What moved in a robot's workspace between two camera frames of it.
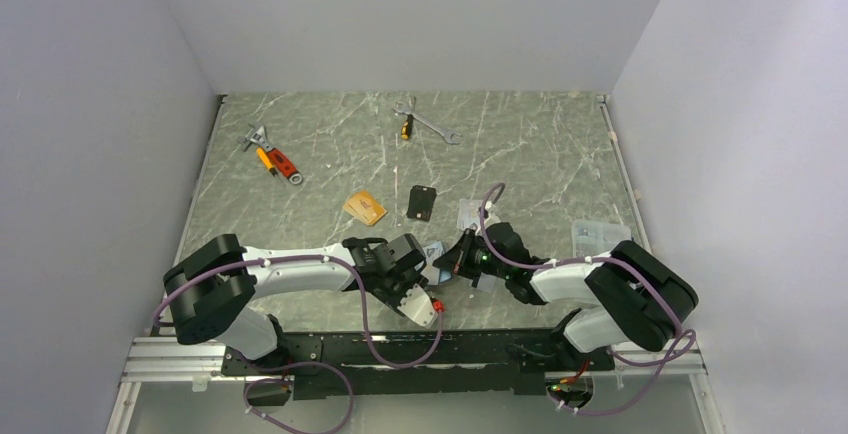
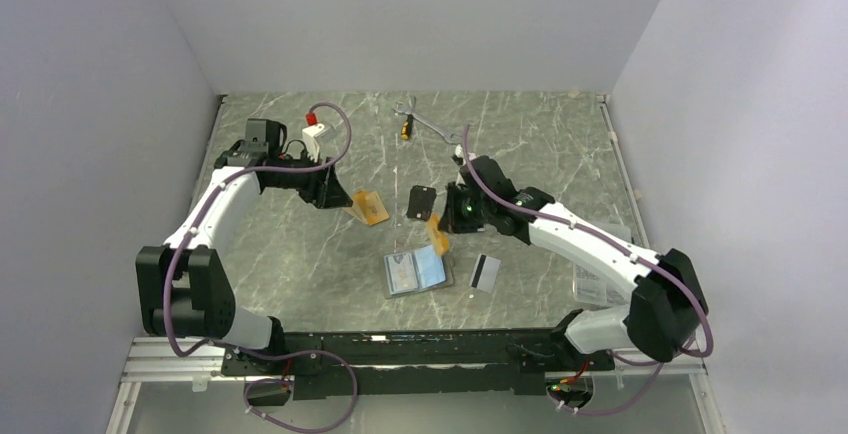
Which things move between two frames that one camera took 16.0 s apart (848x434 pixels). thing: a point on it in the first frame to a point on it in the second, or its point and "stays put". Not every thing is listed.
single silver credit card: [487, 283] stays put
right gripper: [457, 258] to [451, 220]
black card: [421, 201] stays put
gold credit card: [364, 207] stays put
